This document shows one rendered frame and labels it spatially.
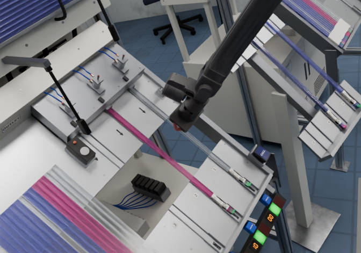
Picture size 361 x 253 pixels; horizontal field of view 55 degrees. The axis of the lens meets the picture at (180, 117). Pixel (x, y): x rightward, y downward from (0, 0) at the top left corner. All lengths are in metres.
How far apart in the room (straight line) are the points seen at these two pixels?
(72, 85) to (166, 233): 0.50
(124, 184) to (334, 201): 1.10
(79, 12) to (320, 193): 1.52
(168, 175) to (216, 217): 0.45
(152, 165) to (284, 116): 0.59
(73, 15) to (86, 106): 0.28
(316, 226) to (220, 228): 0.93
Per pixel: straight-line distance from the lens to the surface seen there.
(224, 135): 1.16
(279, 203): 1.20
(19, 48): 1.04
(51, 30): 1.09
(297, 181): 1.65
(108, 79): 1.08
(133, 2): 5.40
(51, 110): 1.02
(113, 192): 1.52
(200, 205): 1.06
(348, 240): 1.90
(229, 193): 1.11
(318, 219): 1.95
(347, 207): 2.00
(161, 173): 1.48
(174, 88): 0.94
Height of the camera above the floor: 1.59
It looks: 34 degrees down
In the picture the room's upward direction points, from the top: 22 degrees counter-clockwise
